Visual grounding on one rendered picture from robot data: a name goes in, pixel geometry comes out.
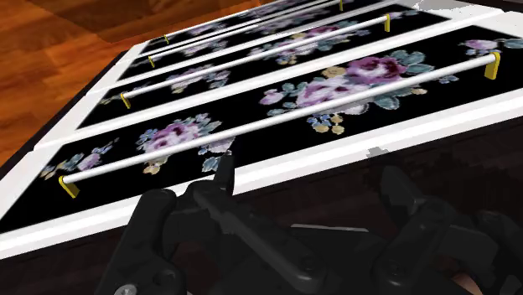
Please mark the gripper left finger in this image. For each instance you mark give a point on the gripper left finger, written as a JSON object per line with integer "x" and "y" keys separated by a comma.
{"x": 228, "y": 228}

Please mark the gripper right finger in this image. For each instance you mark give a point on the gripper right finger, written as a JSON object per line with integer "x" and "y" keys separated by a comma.
{"x": 425, "y": 237}

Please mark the floral black chest of drawers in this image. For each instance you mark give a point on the floral black chest of drawers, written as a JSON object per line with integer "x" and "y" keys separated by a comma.
{"x": 286, "y": 102}

